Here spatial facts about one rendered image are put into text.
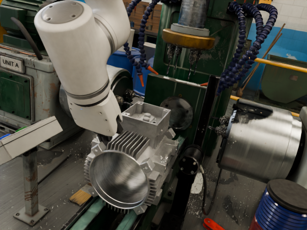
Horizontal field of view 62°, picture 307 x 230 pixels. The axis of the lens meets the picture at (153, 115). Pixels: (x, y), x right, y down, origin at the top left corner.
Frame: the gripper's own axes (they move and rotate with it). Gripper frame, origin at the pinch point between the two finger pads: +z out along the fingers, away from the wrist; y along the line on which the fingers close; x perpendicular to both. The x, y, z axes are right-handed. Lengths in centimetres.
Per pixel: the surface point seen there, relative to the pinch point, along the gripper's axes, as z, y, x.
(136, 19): 285, -244, 473
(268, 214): -17.1, 34.0, -12.0
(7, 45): 8, -61, 27
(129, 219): 14.1, 10.5, -12.2
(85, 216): 11.9, 1.0, -16.1
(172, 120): 33.6, 5.1, 34.1
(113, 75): 11.4, -16.0, 29.8
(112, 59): 123, -106, 154
